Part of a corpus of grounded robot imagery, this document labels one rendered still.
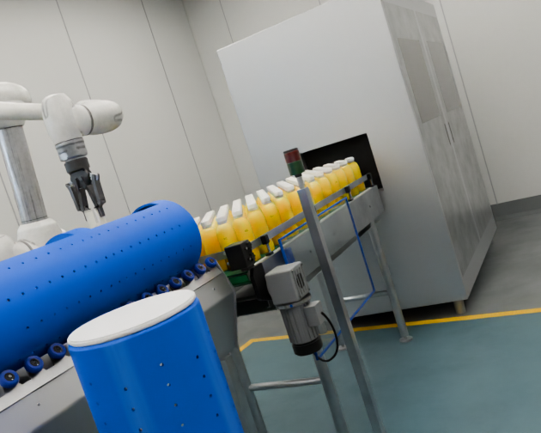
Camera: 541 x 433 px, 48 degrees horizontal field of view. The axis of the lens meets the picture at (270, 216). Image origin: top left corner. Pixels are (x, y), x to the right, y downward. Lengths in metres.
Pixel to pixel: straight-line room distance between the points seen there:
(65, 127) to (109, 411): 1.01
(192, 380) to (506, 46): 5.08
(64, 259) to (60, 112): 0.53
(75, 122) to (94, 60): 4.15
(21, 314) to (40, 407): 0.22
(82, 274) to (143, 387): 0.54
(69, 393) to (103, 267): 0.35
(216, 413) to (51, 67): 4.78
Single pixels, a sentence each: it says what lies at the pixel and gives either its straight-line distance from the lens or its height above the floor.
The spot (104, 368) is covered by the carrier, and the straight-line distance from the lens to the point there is 1.22.
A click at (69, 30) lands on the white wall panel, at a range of 6.10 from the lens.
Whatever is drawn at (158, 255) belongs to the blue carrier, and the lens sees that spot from 1.90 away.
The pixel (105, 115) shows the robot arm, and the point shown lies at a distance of 2.08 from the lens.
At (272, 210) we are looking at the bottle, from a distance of 2.47.
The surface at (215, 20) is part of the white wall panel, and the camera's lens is 7.22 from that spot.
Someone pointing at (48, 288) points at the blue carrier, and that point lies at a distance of 1.59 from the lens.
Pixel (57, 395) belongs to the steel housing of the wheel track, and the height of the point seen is 0.87.
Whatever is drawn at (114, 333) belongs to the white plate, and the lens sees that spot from 1.20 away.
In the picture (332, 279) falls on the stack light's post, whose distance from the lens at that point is 2.40.
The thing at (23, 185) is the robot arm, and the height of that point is 1.44.
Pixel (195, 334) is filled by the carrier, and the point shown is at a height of 0.97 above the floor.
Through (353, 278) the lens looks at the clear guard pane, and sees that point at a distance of 2.87.
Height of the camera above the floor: 1.27
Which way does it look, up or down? 6 degrees down
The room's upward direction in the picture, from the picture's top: 18 degrees counter-clockwise
